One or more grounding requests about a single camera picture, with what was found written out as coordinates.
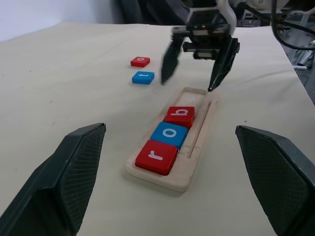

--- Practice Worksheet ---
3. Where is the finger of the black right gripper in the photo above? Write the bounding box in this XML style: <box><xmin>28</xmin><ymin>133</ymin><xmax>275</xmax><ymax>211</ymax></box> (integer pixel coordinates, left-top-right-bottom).
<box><xmin>207</xmin><ymin>35</ymin><xmax>241</xmax><ymax>93</ymax></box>
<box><xmin>160</xmin><ymin>36</ymin><xmax>184</xmax><ymax>86</ymax></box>

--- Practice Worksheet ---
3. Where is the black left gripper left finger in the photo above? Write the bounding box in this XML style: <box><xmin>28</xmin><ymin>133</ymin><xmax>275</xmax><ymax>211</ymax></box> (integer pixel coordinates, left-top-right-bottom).
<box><xmin>0</xmin><ymin>122</ymin><xmax>107</xmax><ymax>236</ymax></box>

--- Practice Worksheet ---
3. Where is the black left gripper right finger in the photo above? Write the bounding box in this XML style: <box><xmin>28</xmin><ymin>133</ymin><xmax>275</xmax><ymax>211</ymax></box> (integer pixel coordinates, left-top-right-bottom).
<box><xmin>235</xmin><ymin>125</ymin><xmax>315</xmax><ymax>236</ymax></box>

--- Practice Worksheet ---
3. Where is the red letter block o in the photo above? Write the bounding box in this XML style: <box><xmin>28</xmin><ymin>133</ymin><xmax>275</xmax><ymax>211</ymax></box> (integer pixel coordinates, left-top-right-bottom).
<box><xmin>130</xmin><ymin>56</ymin><xmax>151</xmax><ymax>68</ymax></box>

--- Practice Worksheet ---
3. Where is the blue letter block t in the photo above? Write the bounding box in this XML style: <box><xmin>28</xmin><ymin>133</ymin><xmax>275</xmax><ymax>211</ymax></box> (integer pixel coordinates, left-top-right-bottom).
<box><xmin>131</xmin><ymin>71</ymin><xmax>156</xmax><ymax>86</ymax></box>

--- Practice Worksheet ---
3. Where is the red letter block b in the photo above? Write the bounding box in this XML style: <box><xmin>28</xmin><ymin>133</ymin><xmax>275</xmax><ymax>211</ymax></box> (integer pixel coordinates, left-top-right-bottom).
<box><xmin>163</xmin><ymin>106</ymin><xmax>196</xmax><ymax>129</ymax></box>

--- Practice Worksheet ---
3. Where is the blue letter block o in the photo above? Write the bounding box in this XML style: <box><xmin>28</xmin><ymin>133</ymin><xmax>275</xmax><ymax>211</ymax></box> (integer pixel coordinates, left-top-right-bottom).
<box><xmin>149</xmin><ymin>121</ymin><xmax>189</xmax><ymax>150</ymax></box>

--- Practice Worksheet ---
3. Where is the wooden letter tray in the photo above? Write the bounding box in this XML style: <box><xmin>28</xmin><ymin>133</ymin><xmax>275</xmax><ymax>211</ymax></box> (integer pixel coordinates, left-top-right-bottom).
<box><xmin>125</xmin><ymin>87</ymin><xmax>220</xmax><ymax>192</ymax></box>

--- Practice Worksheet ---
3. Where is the red letter block r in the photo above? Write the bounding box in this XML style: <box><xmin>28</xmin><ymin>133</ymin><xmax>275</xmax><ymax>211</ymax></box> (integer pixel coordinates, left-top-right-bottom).
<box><xmin>134</xmin><ymin>139</ymin><xmax>178</xmax><ymax>177</ymax></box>

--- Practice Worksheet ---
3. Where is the dark background object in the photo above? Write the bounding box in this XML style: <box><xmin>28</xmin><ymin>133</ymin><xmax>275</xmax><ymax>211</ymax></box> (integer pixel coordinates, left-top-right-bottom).
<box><xmin>115</xmin><ymin>0</ymin><xmax>191</xmax><ymax>26</ymax></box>

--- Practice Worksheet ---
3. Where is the grey metallic background object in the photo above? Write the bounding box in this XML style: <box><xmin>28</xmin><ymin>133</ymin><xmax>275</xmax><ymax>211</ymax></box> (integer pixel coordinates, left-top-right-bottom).
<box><xmin>291</xmin><ymin>49</ymin><xmax>315</xmax><ymax>72</ymax></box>

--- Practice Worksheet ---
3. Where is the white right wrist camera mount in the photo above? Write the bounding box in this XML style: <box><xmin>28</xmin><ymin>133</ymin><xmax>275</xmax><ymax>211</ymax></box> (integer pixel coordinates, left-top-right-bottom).
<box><xmin>216</xmin><ymin>0</ymin><xmax>238</xmax><ymax>28</ymax></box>

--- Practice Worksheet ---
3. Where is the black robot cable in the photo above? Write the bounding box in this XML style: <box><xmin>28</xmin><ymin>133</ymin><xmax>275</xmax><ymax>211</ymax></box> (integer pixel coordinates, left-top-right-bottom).
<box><xmin>269</xmin><ymin>0</ymin><xmax>315</xmax><ymax>51</ymax></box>

